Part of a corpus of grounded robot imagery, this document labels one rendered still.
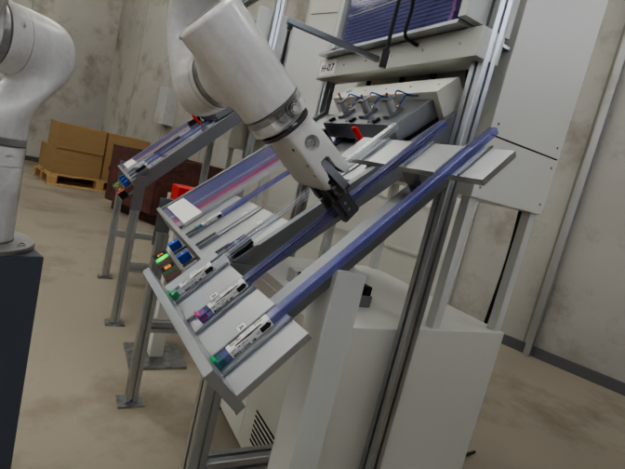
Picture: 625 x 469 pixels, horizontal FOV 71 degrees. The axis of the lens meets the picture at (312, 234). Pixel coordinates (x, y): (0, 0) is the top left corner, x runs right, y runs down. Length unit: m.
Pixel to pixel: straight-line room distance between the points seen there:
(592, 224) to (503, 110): 2.53
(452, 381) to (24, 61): 1.30
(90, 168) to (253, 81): 6.41
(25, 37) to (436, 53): 0.89
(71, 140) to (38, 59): 5.86
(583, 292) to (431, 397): 2.49
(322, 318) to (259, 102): 0.34
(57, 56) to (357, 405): 1.02
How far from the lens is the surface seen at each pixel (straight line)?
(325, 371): 0.73
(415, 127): 1.13
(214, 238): 1.09
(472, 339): 1.42
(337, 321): 0.70
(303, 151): 0.58
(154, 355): 2.13
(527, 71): 1.36
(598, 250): 3.73
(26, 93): 0.94
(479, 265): 3.93
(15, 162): 0.94
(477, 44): 1.16
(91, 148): 6.87
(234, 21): 0.55
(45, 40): 0.95
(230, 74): 0.56
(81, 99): 9.57
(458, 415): 1.54
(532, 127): 1.39
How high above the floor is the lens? 0.96
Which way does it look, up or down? 8 degrees down
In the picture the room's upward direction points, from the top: 14 degrees clockwise
